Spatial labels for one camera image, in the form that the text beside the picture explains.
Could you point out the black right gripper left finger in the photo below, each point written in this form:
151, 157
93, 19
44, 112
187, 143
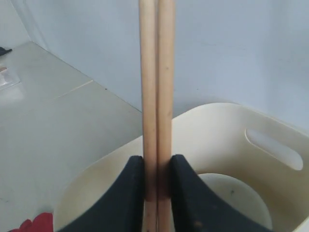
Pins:
120, 209

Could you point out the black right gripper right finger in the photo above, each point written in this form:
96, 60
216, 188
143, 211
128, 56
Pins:
196, 208

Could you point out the red scalloped cloth mat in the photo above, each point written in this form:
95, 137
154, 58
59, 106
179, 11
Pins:
41, 223

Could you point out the wooden chopstick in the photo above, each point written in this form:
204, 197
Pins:
147, 17
166, 35

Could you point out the cream plastic bin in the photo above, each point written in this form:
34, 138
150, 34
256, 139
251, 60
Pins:
263, 152

